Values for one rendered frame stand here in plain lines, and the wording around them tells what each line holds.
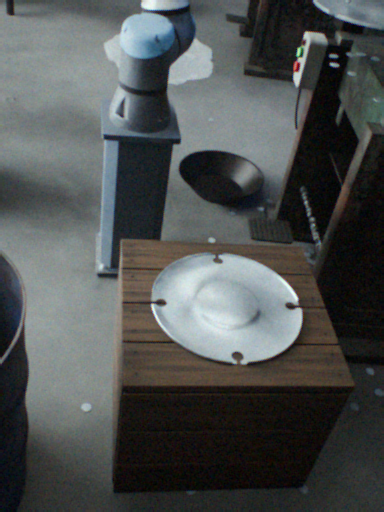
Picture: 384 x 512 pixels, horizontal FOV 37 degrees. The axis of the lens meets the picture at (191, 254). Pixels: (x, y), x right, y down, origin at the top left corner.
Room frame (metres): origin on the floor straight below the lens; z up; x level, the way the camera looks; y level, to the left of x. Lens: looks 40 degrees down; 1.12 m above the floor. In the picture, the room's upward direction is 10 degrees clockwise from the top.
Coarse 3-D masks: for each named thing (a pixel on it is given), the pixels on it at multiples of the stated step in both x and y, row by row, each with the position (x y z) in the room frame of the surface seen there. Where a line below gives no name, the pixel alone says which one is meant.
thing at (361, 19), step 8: (320, 0) 1.34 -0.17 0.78; (328, 0) 1.35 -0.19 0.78; (336, 0) 1.35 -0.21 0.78; (344, 0) 1.36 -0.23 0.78; (352, 0) 1.35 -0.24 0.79; (360, 0) 1.36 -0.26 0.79; (368, 0) 1.36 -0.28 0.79; (376, 0) 1.37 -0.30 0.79; (320, 8) 1.28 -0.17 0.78; (328, 8) 1.29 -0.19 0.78; (336, 8) 1.30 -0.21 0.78; (344, 8) 1.30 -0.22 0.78; (352, 8) 1.31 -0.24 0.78; (360, 8) 1.30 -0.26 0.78; (368, 8) 1.30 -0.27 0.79; (376, 8) 1.31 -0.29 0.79; (336, 16) 1.24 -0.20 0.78; (344, 16) 1.24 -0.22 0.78; (352, 16) 1.26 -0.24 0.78; (360, 16) 1.26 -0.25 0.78; (368, 16) 1.27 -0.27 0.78; (376, 16) 1.28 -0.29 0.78; (360, 24) 1.21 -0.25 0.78; (368, 24) 1.21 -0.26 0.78; (376, 24) 1.22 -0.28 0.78
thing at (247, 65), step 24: (264, 0) 2.86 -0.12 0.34; (288, 0) 2.89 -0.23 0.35; (312, 0) 2.90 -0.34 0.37; (264, 24) 2.86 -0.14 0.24; (288, 24) 2.89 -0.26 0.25; (312, 24) 2.90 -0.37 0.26; (264, 48) 2.87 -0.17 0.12; (288, 48) 2.89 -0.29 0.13; (264, 72) 2.81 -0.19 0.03; (288, 72) 2.86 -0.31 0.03
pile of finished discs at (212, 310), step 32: (192, 256) 0.92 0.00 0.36; (224, 256) 0.94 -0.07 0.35; (160, 288) 0.81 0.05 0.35; (192, 288) 0.83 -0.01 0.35; (224, 288) 0.84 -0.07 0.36; (256, 288) 0.86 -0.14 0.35; (288, 288) 0.88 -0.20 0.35; (160, 320) 0.73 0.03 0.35; (192, 320) 0.74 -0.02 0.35; (224, 320) 0.75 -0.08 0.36; (256, 320) 0.77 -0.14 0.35; (288, 320) 0.79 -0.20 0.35; (192, 352) 0.67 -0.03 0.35; (224, 352) 0.68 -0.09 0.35; (256, 352) 0.70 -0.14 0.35
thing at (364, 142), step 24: (360, 144) 1.11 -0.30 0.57; (360, 168) 1.08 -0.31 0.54; (360, 192) 1.08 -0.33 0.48; (336, 216) 1.10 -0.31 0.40; (360, 216) 1.08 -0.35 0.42; (336, 240) 1.08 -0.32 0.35; (360, 240) 1.09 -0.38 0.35; (336, 264) 1.08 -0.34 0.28; (360, 264) 1.10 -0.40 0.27; (336, 288) 1.09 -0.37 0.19; (360, 288) 1.11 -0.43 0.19; (336, 312) 1.10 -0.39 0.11; (360, 312) 1.10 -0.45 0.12; (336, 336) 1.09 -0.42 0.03; (360, 336) 1.10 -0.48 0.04; (360, 360) 1.04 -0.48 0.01
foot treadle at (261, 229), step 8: (256, 224) 1.34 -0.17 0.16; (264, 224) 1.35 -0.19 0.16; (272, 224) 1.36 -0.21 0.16; (280, 224) 1.36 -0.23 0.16; (288, 224) 1.37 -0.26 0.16; (256, 232) 1.31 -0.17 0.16; (264, 232) 1.31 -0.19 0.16; (272, 232) 1.32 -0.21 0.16; (280, 232) 1.33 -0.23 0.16; (288, 232) 1.33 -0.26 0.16; (296, 232) 1.35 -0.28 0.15; (256, 240) 1.28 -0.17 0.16; (264, 240) 1.28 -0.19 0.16; (272, 240) 1.28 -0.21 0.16; (280, 240) 1.29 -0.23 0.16; (288, 240) 1.30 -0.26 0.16; (296, 240) 1.33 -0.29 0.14; (304, 240) 1.33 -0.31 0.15; (312, 240) 1.33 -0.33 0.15
